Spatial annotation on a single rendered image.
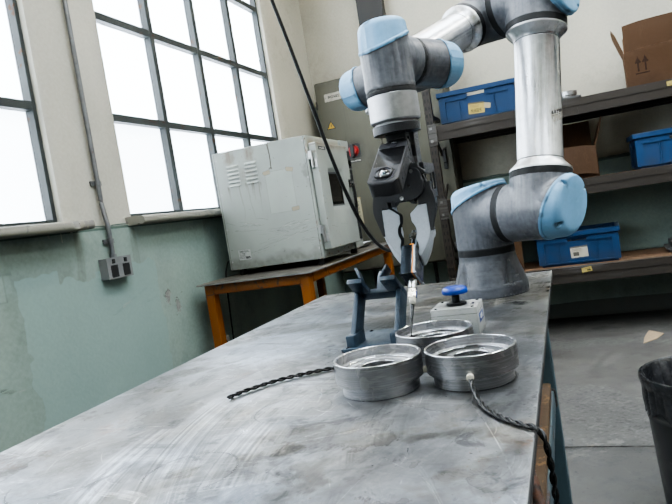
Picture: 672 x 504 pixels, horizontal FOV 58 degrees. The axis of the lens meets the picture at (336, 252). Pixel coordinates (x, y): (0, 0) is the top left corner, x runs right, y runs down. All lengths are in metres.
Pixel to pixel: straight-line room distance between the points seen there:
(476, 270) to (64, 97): 1.94
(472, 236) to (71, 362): 1.71
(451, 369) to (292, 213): 2.44
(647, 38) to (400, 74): 3.49
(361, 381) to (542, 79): 0.75
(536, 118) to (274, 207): 2.06
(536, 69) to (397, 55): 0.41
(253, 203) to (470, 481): 2.75
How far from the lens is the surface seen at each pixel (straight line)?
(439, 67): 0.99
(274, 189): 3.11
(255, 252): 3.18
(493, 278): 1.25
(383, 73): 0.91
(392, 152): 0.89
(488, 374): 0.68
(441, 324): 0.89
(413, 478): 0.51
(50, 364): 2.46
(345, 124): 4.79
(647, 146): 4.28
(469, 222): 1.26
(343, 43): 5.15
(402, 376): 0.69
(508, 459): 0.53
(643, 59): 4.32
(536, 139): 1.22
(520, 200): 1.19
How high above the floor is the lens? 1.01
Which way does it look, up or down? 3 degrees down
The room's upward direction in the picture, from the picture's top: 9 degrees counter-clockwise
